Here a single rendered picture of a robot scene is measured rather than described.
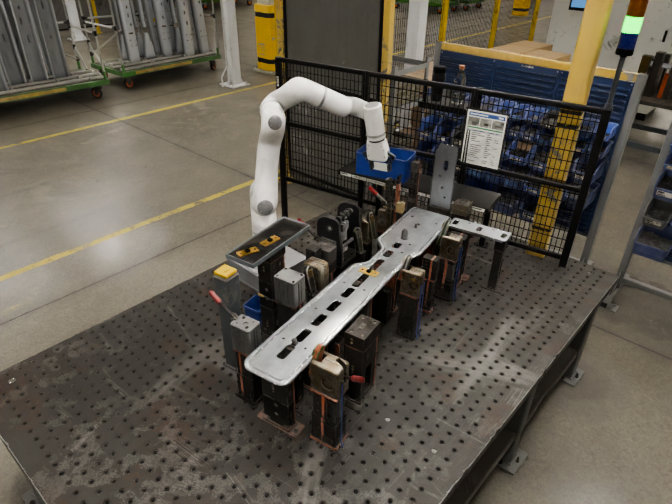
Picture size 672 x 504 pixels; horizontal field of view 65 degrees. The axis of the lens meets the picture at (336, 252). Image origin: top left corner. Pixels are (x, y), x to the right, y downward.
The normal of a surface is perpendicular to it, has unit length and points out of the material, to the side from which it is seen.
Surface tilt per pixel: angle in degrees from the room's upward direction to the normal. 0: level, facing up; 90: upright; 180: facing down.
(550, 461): 0
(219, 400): 0
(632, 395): 0
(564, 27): 90
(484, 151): 90
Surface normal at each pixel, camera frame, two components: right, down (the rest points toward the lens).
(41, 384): 0.01, -0.85
